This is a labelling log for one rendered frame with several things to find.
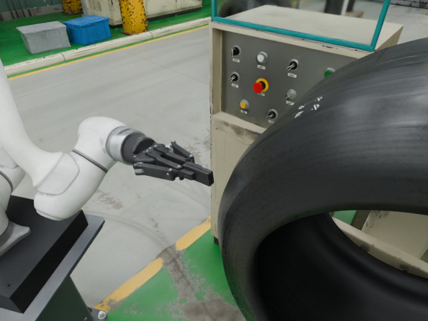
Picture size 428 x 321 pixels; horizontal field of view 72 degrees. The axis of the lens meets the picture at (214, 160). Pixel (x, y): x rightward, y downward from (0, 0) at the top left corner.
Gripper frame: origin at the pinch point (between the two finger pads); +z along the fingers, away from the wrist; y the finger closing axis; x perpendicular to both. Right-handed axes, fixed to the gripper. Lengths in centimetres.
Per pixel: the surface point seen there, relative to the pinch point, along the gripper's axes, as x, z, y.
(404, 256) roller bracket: 24, 37, 23
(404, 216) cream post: 14.0, 34.7, 24.7
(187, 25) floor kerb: 51, -401, 412
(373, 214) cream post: 16.4, 29.1, 24.6
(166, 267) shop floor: 105, -65, 24
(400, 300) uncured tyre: 26.2, 38.8, 13.3
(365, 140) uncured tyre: -21.6, 31.6, -10.7
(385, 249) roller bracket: 23.5, 33.4, 22.8
